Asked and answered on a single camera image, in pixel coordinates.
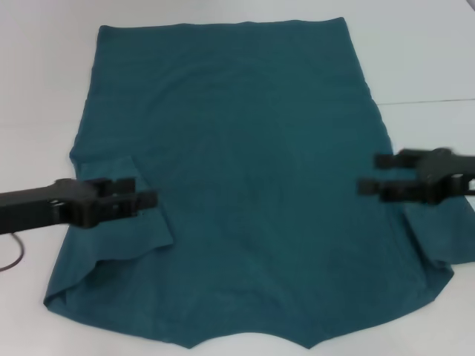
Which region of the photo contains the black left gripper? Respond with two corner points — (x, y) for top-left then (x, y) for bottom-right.
(0, 177), (160, 235)

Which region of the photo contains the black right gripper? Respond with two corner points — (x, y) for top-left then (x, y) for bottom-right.
(356, 147), (475, 207)

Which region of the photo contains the left gripper plug and cable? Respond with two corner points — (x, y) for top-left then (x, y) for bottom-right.
(0, 233), (26, 275)

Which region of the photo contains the teal blue shirt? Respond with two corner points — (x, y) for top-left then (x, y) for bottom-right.
(42, 16), (456, 352)

